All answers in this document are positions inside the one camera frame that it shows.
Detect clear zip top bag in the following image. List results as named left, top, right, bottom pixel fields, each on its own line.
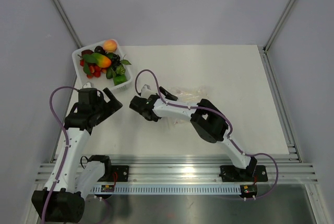
left=166, top=85, right=209, bottom=128

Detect red cherry bunch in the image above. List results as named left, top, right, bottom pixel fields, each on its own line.
left=79, top=59, right=107, bottom=79

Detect dark grape bunch with leaves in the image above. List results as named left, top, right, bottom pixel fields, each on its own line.
left=106, top=53, right=131, bottom=79

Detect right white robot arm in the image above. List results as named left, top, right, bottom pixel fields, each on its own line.
left=129, top=85, right=257, bottom=182

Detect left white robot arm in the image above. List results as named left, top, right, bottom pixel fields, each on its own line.
left=31, top=88, right=123, bottom=223

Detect green pepper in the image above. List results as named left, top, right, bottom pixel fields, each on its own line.
left=113, top=75, right=127, bottom=86

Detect yellow red mango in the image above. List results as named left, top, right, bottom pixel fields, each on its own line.
left=91, top=53, right=112, bottom=68

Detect dark plum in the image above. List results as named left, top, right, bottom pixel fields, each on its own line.
left=94, top=45, right=106, bottom=55

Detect orange peach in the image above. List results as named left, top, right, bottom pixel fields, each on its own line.
left=102, top=39, right=117, bottom=53

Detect left small circuit board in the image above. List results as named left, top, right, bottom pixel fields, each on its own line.
left=101, top=184, right=115, bottom=193

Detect small circuit board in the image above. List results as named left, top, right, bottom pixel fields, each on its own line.
left=240, top=184, right=258, bottom=198
left=101, top=184, right=115, bottom=193

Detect right small circuit board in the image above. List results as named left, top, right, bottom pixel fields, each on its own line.
left=240, top=184, right=258, bottom=198

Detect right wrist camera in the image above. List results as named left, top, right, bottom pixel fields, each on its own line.
left=140, top=84, right=160, bottom=103

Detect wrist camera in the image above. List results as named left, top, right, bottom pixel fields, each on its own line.
left=82, top=82, right=94, bottom=89
left=140, top=84, right=160, bottom=103

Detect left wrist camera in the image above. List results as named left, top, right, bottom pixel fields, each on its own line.
left=82, top=82, right=94, bottom=89

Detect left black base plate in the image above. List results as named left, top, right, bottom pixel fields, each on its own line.
left=102, top=165, right=129, bottom=182

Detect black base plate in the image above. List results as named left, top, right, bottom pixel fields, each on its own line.
left=102, top=165, right=129, bottom=182
left=220, top=165, right=268, bottom=183

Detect white slotted cable duct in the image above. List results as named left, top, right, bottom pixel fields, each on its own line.
left=91, top=184, right=241, bottom=195

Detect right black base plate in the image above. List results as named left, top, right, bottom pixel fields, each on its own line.
left=220, top=165, right=268, bottom=183

